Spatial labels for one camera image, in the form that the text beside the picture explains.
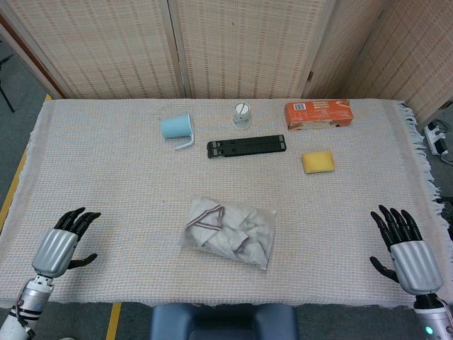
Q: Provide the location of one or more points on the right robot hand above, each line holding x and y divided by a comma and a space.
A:
412, 258

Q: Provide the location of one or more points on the orange cardboard box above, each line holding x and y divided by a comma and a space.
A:
318, 114

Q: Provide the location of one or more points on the white power strip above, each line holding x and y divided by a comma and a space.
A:
437, 136

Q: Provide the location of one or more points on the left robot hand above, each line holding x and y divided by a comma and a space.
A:
56, 249

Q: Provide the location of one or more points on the yellow sponge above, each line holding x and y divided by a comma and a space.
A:
318, 161

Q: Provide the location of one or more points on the white cylindrical timer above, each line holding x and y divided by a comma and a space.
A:
242, 115

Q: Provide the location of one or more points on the black chair leg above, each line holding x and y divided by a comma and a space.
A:
5, 88

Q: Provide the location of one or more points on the woven beige tablecloth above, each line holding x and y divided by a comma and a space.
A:
141, 184

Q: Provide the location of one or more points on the wooden folding screen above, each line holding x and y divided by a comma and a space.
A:
226, 46

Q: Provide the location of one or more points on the light blue plastic cup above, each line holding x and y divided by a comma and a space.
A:
176, 127

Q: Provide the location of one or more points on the black folding stand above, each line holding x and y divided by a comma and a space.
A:
246, 146

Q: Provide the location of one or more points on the transparent plastic bag with cloth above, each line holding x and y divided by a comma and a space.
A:
230, 233

